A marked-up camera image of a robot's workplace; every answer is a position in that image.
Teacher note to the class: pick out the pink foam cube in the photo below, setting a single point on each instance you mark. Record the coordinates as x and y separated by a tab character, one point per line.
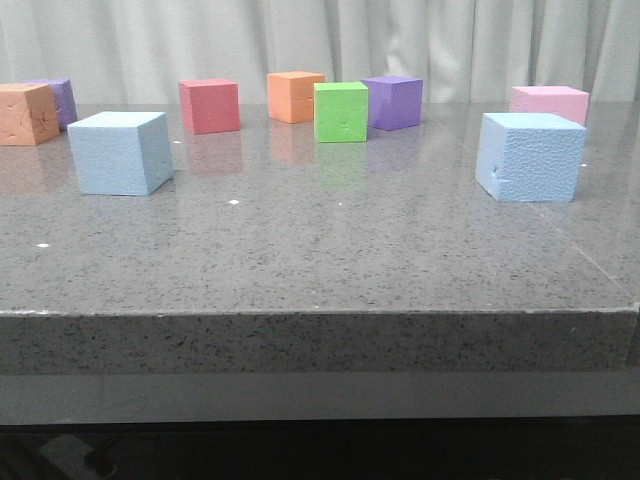
565	101

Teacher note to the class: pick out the smooth orange foam cube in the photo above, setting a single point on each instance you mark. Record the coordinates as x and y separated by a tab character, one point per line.
291	95

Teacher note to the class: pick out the grey pleated curtain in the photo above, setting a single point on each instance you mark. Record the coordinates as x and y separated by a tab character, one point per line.
137	52

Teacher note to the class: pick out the purple foam cube right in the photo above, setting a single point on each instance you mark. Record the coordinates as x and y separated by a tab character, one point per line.
395	102

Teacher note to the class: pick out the dented orange foam cube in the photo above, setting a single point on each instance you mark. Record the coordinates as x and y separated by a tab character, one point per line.
28	114

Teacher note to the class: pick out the purple foam cube left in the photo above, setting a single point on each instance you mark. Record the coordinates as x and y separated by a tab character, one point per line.
64	99

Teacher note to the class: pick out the green foam cube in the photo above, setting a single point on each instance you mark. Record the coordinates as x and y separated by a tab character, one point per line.
340	112

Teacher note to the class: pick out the red foam cube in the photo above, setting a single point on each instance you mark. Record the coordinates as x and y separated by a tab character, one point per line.
209	105

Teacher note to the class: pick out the textured light blue foam cube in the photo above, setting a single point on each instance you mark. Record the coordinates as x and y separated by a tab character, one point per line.
529	157

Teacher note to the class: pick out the purple foam cube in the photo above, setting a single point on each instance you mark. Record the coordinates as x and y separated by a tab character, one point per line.
64	99
395	102

